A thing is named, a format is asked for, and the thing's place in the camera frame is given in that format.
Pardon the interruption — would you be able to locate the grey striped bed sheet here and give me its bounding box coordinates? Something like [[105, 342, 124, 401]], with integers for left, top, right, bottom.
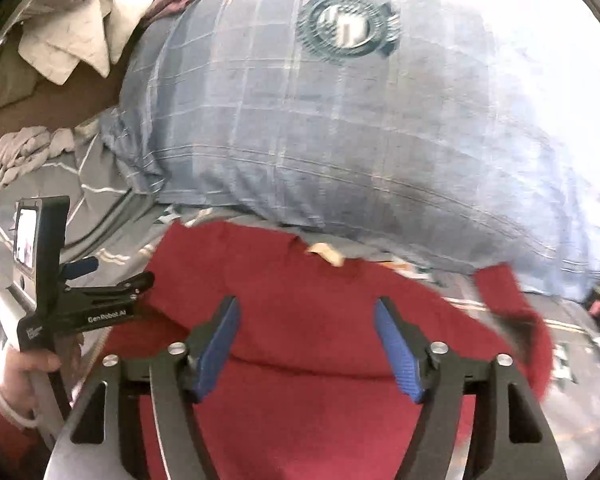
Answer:
[[0, 127, 600, 480]]

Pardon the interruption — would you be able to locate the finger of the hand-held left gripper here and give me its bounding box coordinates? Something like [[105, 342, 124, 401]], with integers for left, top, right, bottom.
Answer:
[[65, 271, 156, 308], [62, 256, 100, 281]]

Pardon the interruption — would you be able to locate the brown cloth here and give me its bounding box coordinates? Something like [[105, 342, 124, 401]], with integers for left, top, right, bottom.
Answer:
[[0, 35, 133, 136]]

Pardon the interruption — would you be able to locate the crumpled grey cloth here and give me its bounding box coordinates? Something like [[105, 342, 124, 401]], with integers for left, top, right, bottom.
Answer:
[[0, 125, 102, 202]]

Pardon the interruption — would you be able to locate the red garment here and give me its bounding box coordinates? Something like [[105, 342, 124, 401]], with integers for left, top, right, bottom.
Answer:
[[100, 220, 556, 480]]

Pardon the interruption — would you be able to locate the person's left forearm red sleeve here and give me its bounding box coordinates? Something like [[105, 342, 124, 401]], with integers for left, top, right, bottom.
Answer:
[[0, 372, 57, 480]]

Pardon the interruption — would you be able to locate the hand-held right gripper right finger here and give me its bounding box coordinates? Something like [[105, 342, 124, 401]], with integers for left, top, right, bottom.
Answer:
[[374, 296, 570, 480]]

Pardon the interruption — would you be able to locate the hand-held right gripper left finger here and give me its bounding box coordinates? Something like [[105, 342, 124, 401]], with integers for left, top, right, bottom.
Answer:
[[55, 295, 243, 480]]

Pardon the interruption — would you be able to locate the person's left hand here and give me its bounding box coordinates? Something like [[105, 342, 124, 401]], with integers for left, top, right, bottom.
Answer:
[[1, 346, 63, 429]]

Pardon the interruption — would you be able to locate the blue plaid pillow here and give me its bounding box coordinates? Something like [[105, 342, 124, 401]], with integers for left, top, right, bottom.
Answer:
[[97, 0, 600, 302]]

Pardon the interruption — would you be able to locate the white quilted cloth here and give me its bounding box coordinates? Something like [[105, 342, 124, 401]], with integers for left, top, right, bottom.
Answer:
[[16, 0, 148, 87]]

